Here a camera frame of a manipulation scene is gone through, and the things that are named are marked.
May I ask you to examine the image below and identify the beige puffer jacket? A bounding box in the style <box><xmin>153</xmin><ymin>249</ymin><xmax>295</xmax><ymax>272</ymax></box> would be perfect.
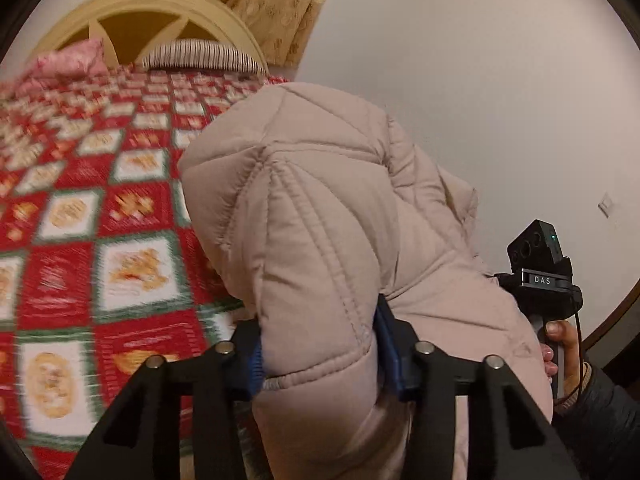
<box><xmin>178</xmin><ymin>82</ymin><xmax>553</xmax><ymax>479</ymax></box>

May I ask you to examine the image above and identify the person's right hand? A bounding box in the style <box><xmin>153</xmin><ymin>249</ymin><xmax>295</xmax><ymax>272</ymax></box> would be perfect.
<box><xmin>540</xmin><ymin>320</ymin><xmax>582</xmax><ymax>403</ymax></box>

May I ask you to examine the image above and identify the dark right jacket sleeve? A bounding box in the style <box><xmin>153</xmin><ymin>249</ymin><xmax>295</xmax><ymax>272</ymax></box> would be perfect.
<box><xmin>552</xmin><ymin>364</ymin><xmax>639</xmax><ymax>480</ymax></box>

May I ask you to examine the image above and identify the red teddy bear quilt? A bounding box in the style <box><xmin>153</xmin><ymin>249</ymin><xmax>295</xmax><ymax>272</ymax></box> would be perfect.
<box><xmin>1</xmin><ymin>66</ymin><xmax>267</xmax><ymax>479</ymax></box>

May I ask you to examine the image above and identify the pink floral blanket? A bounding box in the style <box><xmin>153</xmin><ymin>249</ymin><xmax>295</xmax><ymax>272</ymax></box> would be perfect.
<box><xmin>1</xmin><ymin>38</ymin><xmax>108</xmax><ymax>96</ymax></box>

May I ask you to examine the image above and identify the striped pillow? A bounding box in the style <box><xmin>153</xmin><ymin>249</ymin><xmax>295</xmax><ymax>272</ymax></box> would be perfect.
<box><xmin>139</xmin><ymin>39</ymin><xmax>266</xmax><ymax>75</ymax></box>

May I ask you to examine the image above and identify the cream arched wooden headboard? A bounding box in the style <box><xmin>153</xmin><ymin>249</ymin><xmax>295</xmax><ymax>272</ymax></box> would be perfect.
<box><xmin>29</xmin><ymin>0</ymin><xmax>268</xmax><ymax>68</ymax></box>

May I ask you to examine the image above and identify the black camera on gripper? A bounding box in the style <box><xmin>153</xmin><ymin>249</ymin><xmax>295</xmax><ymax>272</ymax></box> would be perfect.
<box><xmin>506</xmin><ymin>220</ymin><xmax>564</xmax><ymax>270</ymax></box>

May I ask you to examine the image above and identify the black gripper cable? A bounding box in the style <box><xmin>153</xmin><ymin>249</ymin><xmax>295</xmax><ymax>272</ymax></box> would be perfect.
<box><xmin>574</xmin><ymin>309</ymin><xmax>586</xmax><ymax>396</ymax></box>

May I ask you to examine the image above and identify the white wall switch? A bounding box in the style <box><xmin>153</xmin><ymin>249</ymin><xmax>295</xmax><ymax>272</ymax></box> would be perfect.
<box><xmin>598</xmin><ymin>193</ymin><xmax>615</xmax><ymax>218</ymax></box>

